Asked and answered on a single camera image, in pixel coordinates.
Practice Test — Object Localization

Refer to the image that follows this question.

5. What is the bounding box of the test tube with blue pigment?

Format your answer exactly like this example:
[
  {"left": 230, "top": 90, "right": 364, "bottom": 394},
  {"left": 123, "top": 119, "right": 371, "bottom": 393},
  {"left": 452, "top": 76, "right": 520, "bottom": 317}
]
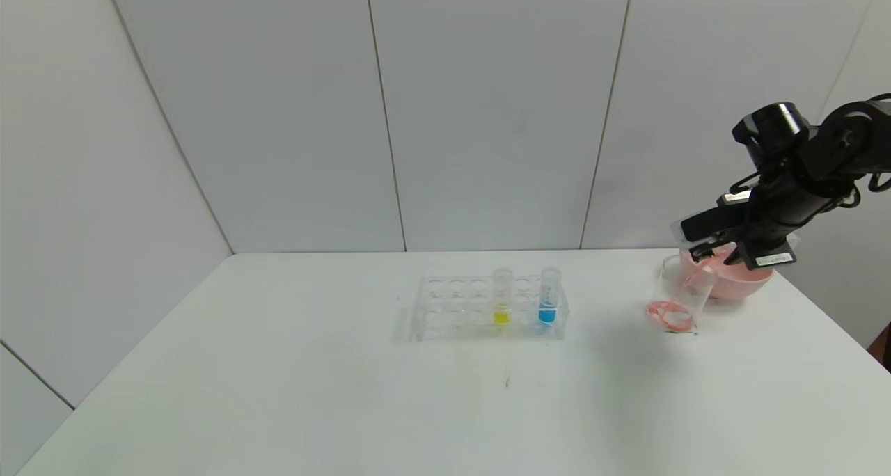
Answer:
[{"left": 539, "top": 267, "right": 562, "bottom": 325}]

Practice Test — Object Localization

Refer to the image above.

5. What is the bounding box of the dark brown object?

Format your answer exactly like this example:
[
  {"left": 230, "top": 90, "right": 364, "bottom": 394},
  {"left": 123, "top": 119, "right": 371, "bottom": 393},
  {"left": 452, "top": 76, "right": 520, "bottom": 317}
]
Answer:
[{"left": 867, "top": 321, "right": 891, "bottom": 374}]

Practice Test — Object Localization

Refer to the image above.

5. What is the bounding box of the clear glass beaker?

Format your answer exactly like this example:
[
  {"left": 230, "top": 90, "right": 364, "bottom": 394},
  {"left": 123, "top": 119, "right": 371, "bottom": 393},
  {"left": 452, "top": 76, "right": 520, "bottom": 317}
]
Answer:
[{"left": 646, "top": 253, "right": 718, "bottom": 335}]

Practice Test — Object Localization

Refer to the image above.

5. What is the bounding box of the pink bowl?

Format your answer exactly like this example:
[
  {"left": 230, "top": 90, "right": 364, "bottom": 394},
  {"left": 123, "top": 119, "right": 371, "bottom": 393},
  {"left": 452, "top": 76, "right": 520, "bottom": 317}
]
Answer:
[{"left": 679, "top": 243, "right": 773, "bottom": 301}]

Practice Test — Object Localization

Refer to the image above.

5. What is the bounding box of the clear plastic test tube rack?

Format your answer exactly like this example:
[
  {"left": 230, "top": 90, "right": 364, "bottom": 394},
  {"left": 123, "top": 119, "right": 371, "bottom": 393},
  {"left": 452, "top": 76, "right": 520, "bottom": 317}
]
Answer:
[{"left": 409, "top": 276, "right": 570, "bottom": 343}]

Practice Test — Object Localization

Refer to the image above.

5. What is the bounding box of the test tube with yellow pigment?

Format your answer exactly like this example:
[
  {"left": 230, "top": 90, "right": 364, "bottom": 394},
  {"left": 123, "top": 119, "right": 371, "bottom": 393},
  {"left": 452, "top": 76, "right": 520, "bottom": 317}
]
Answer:
[{"left": 491, "top": 268, "right": 514, "bottom": 326}]

